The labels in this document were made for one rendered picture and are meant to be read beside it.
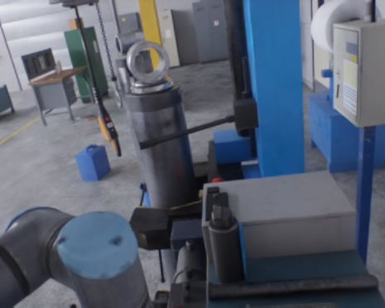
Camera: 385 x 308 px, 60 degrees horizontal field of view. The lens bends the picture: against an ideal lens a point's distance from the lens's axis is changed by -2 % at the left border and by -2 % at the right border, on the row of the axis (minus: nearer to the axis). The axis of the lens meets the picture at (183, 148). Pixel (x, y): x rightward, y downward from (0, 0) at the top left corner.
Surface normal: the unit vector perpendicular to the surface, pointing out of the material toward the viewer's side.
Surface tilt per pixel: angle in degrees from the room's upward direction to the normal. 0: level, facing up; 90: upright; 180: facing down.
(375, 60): 90
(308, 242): 90
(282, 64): 90
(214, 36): 90
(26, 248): 43
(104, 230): 5
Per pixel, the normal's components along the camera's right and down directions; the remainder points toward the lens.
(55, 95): -0.08, 0.39
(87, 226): -0.08, -0.90
